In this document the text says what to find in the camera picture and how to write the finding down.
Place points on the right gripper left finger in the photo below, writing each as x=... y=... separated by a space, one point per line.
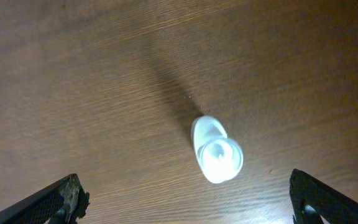
x=63 y=201

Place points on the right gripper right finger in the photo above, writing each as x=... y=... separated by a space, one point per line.
x=315 y=202

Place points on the white spray bottle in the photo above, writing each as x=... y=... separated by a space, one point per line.
x=219 y=157

